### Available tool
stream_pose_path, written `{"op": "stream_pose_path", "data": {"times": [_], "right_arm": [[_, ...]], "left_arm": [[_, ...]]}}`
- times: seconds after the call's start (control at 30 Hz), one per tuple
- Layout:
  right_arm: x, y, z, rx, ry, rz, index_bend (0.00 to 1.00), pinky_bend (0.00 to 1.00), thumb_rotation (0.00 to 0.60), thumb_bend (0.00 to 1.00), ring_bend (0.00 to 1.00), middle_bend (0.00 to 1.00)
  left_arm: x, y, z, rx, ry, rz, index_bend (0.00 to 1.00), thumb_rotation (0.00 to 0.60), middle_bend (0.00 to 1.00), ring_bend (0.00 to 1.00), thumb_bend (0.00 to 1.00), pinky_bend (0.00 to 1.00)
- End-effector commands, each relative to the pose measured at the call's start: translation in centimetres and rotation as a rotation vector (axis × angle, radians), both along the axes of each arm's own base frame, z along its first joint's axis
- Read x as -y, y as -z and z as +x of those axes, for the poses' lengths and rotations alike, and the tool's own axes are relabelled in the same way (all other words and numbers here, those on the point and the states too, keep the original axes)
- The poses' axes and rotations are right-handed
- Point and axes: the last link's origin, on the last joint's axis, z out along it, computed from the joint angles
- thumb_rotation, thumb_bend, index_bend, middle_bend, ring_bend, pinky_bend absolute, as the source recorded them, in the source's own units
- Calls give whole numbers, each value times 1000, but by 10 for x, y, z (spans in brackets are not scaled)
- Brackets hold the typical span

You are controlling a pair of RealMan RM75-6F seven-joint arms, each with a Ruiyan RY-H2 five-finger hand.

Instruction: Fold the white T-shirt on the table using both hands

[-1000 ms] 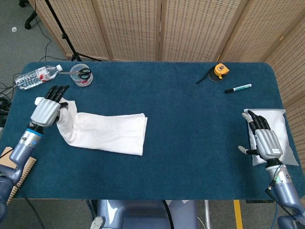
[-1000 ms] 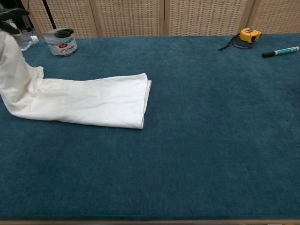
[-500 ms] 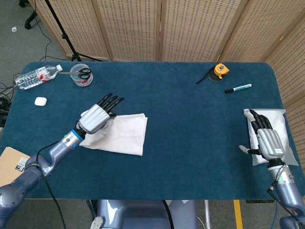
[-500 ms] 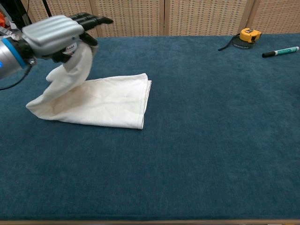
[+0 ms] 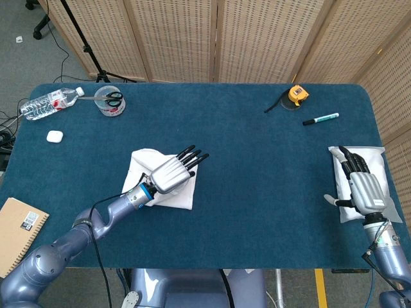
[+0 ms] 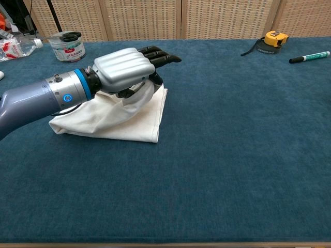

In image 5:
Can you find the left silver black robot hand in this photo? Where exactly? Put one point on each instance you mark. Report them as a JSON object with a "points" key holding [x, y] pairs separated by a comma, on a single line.
{"points": [[170, 174]]}

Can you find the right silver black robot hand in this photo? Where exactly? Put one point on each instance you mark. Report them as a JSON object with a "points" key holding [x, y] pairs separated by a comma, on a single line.
{"points": [[366, 189]]}

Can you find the white short-sleeved T-shirt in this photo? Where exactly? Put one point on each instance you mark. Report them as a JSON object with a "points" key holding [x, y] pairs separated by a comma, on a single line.
{"points": [[180, 197]]}

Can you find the bagged white cloth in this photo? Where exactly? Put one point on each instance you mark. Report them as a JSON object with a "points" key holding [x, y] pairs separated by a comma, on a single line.
{"points": [[379, 160]]}

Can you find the green white marker pen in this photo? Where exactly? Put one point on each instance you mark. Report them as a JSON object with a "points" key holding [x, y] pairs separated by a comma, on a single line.
{"points": [[324, 117]]}

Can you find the clear round plastic tub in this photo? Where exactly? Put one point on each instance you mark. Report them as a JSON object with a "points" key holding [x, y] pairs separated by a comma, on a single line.
{"points": [[110, 110]]}

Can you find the blue carpet table cover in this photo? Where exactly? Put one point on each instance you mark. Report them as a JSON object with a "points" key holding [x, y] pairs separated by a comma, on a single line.
{"points": [[257, 192]]}

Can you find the blue-grey robot torso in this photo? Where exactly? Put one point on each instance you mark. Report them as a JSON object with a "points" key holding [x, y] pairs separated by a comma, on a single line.
{"points": [[192, 288]]}

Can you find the yellow tape measure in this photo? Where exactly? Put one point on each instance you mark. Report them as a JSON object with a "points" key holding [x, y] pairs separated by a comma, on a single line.
{"points": [[297, 94]]}

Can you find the white earbuds case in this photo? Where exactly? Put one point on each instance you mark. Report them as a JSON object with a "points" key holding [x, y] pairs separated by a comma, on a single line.
{"points": [[54, 136]]}

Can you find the clear plastic water bottle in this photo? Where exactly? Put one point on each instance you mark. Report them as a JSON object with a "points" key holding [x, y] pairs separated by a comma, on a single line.
{"points": [[45, 104]]}

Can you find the black tripod stand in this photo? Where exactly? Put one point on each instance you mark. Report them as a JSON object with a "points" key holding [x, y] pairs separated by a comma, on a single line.
{"points": [[86, 49]]}

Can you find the brown spiral notebook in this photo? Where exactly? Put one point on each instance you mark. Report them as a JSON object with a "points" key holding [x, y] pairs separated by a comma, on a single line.
{"points": [[16, 231]]}

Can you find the black office chair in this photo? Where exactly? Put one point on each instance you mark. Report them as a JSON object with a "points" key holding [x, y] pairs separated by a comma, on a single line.
{"points": [[41, 27]]}

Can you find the white metal post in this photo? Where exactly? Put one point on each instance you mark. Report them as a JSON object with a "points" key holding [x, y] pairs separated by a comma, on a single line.
{"points": [[279, 285]]}

